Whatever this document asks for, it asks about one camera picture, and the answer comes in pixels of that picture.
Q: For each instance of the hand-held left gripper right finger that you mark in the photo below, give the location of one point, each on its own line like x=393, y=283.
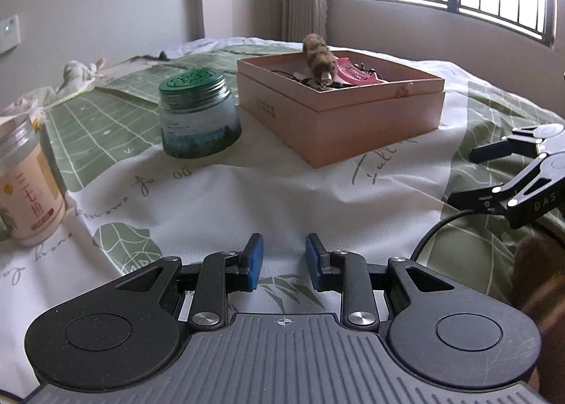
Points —
x=314, y=260

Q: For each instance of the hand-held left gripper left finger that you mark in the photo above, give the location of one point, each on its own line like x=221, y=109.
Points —
x=255, y=260

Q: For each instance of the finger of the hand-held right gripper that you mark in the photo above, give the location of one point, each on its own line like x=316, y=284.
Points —
x=499, y=149
x=474, y=202

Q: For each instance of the pink cardboard box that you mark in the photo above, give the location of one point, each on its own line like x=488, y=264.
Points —
x=353, y=126

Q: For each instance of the pink comb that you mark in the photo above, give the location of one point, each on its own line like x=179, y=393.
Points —
x=353, y=73

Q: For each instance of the brown fluffy hair accessory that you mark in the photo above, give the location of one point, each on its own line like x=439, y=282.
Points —
x=318, y=55

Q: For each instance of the person's right hand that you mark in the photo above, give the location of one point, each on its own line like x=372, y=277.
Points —
x=543, y=276

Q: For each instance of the green lid glass jar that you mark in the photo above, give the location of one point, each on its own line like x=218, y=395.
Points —
x=198, y=121

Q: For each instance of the black hair accessory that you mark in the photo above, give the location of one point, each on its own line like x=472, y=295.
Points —
x=300, y=76

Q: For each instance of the small dark cloth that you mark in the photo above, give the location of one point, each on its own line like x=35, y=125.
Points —
x=157, y=56

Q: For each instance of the cream labelled jar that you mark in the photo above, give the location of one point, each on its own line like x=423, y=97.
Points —
x=31, y=192

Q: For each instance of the white crumpled cloth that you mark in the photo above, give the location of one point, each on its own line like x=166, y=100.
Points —
x=79, y=73

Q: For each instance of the white wall panel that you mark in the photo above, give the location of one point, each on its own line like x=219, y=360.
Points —
x=9, y=33

